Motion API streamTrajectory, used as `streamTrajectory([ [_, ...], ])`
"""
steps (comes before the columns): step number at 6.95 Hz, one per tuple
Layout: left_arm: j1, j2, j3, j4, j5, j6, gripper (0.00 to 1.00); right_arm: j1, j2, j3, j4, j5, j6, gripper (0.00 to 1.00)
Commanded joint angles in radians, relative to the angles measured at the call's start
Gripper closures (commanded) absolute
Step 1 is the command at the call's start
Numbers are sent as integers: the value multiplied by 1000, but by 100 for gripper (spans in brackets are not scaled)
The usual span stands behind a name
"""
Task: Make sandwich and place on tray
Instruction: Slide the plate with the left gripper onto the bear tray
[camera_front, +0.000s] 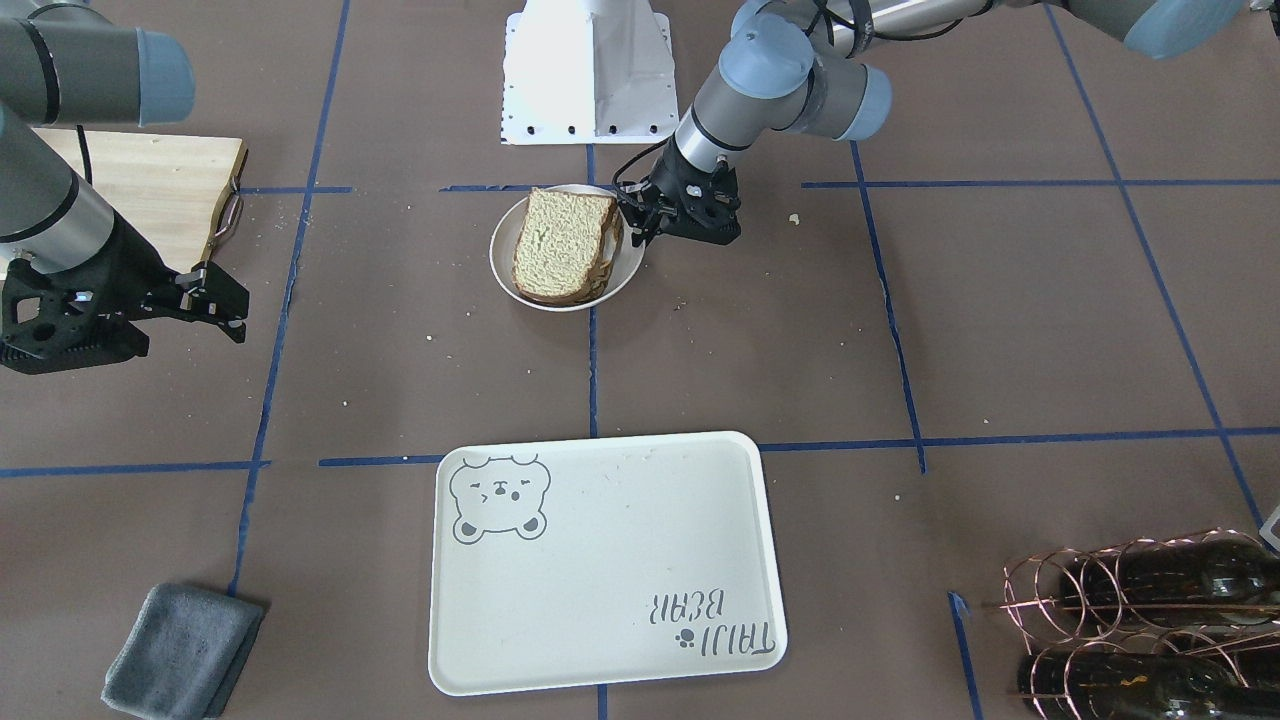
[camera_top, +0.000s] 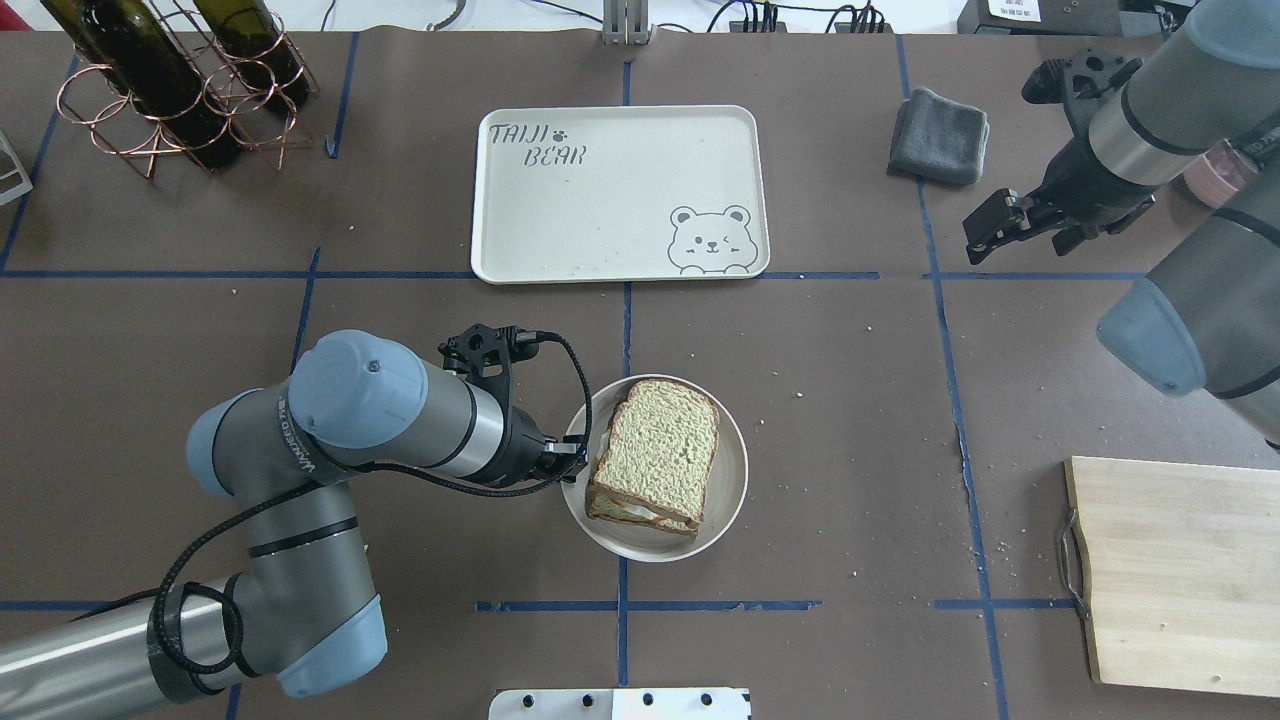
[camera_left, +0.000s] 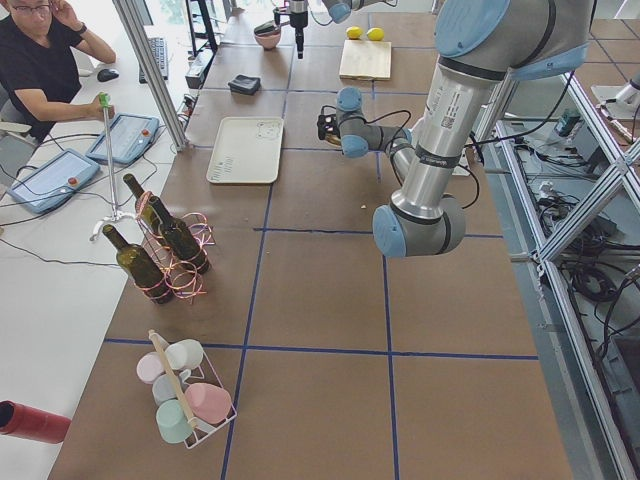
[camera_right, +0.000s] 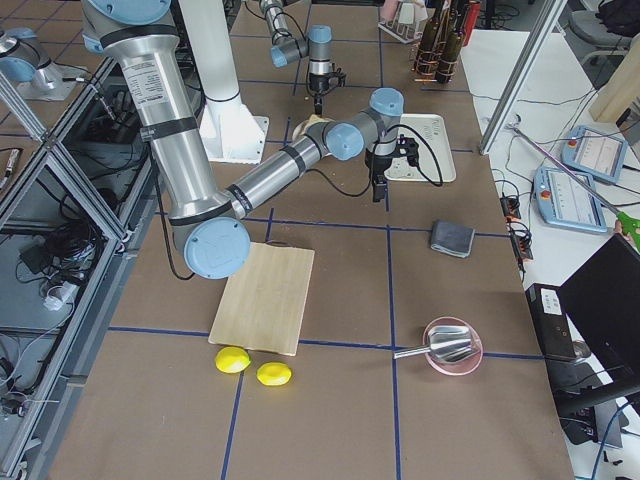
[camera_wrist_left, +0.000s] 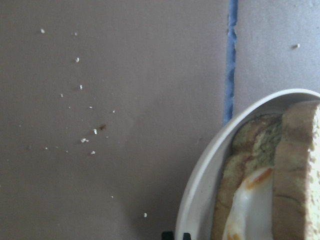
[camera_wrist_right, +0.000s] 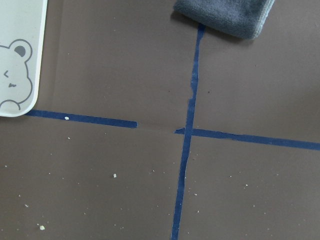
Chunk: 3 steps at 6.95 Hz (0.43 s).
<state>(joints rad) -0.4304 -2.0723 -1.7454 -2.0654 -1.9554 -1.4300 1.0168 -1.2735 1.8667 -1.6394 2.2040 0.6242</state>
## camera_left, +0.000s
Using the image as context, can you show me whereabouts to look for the black computer mouse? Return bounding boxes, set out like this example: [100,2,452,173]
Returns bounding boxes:
[96,68,120,83]

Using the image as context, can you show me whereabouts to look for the white cup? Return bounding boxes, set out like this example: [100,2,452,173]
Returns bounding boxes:
[164,339,204,370]

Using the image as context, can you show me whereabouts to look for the seated person black shirt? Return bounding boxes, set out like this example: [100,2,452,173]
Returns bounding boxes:
[1,1,116,142]

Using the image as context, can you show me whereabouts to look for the teach pendant tablet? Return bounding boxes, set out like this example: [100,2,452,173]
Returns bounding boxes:
[109,113,160,166]
[8,149,99,214]

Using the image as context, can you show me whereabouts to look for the black keyboard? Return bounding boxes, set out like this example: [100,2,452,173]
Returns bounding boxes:
[147,37,169,80]

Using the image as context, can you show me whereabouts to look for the light pink cup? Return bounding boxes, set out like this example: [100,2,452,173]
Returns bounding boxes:
[136,352,165,385]

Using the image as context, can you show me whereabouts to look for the dark green wine bottle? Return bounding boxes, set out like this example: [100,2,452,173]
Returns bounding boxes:
[102,224,174,304]

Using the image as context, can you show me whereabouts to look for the copper wire bottle rack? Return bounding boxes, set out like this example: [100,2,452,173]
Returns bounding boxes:
[136,191,212,301]

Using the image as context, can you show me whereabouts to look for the aluminium frame post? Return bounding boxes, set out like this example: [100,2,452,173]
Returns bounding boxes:
[112,0,188,152]

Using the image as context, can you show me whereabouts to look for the folded grey cloth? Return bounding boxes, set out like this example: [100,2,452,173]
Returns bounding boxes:
[228,74,261,95]

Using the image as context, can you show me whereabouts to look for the metal stand green clip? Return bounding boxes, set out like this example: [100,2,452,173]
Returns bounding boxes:
[89,93,136,242]

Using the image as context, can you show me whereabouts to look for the grey blue cup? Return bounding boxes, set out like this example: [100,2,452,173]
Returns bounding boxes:
[152,374,177,406]

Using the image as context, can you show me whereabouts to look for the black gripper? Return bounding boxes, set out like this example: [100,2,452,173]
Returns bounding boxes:
[273,0,308,59]
[316,105,341,145]

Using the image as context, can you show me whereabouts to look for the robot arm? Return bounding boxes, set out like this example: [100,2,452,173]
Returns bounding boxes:
[317,0,595,257]
[273,0,377,59]

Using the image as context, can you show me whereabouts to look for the red cylinder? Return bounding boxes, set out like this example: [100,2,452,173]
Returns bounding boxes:
[1,400,71,444]

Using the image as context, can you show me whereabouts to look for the wooden cutting board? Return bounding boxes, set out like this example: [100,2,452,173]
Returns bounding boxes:
[339,39,392,80]

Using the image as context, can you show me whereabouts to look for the whole yellow lemon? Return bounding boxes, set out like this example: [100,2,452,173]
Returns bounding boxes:
[366,27,385,41]

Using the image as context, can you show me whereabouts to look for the cream bear serving tray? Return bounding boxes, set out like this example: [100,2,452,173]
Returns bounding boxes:
[206,117,284,184]

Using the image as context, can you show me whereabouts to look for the mint green cup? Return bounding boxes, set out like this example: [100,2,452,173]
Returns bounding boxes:
[156,399,193,444]

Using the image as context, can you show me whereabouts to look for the pink bowl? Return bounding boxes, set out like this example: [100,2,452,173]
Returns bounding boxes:
[254,29,281,50]

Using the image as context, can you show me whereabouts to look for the white wire cup rack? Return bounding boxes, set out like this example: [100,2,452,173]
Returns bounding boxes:
[137,330,237,449]

